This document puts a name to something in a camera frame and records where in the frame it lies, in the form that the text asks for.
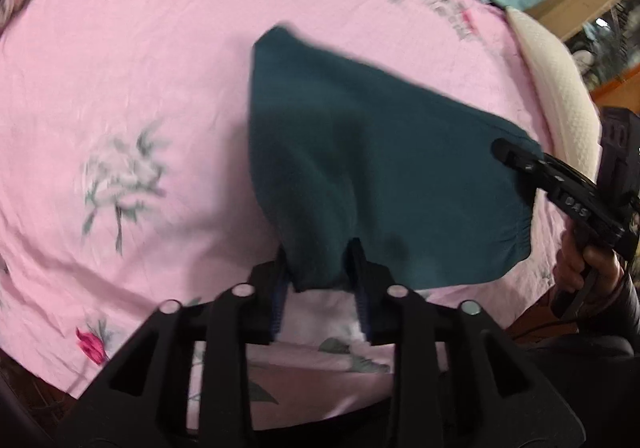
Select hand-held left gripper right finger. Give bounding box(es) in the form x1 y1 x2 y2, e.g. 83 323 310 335
345 238 582 439

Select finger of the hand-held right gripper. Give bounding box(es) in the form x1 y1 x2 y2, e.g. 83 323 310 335
491 137 552 185

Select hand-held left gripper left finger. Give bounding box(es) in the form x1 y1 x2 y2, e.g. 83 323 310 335
57 248 291 439

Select teal pants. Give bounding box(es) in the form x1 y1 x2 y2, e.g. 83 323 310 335
247 25 546 294

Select person's right forearm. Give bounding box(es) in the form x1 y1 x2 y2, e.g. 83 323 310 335
597 270 640 346

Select person's right hand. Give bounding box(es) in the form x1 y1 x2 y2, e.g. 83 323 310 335
552 227 628 303

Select white quilted pillow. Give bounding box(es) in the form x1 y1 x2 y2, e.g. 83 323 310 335
504 5 603 189

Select glass display shelf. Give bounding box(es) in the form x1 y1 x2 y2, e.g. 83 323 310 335
565 0 640 91

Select person's dark clothing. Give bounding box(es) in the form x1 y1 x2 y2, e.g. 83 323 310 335
520 335 640 434

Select pink floral bed sheet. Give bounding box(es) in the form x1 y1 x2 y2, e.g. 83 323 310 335
0 0 601 434

